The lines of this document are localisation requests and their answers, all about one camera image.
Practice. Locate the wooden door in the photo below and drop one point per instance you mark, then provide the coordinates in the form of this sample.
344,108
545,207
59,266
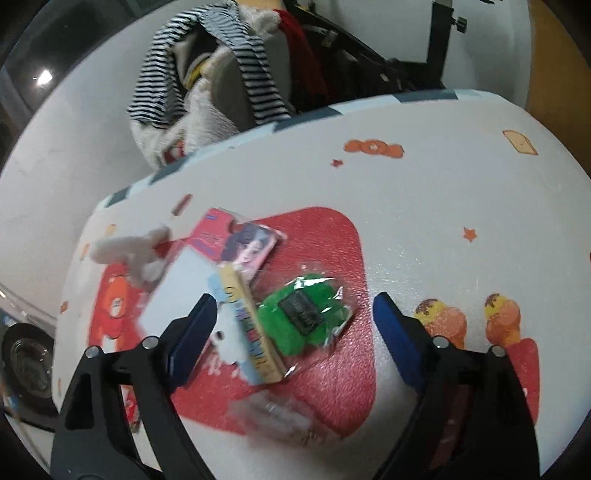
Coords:
563,69

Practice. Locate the grey chair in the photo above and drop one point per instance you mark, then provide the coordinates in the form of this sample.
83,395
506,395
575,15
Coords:
229,104

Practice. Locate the red scarf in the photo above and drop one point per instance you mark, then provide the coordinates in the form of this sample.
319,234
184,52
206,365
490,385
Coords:
304,55

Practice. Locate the white plush toy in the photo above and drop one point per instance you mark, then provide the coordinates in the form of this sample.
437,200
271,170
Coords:
124,251

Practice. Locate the clear plastic wrapper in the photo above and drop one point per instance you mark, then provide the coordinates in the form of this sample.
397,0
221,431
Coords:
277,415

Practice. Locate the black and white striped shirt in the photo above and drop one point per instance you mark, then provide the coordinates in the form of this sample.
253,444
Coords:
258,87

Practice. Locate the pink card packet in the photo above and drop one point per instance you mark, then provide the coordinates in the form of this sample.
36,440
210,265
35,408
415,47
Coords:
240,244

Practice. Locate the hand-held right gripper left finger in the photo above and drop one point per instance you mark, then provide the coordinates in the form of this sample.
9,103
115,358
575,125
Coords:
191,341

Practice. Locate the dark window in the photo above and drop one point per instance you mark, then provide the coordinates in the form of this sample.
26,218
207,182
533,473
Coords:
69,46

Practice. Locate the green item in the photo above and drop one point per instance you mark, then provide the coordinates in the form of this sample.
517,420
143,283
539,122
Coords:
295,323

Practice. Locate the yellow and blue card pack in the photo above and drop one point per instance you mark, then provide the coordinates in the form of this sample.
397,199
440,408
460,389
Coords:
184,286

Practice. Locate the washing machine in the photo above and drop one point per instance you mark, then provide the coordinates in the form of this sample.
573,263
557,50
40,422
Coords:
23,360

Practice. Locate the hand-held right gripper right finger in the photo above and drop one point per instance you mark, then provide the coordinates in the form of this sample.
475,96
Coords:
399,346

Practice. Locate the cream fleece coat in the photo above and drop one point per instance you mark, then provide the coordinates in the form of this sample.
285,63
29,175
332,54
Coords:
207,120

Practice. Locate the black exercise bike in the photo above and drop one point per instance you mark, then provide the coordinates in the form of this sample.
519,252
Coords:
434,55

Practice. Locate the black garment with yellow stripes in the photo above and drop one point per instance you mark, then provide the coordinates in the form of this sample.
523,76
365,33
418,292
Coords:
203,46

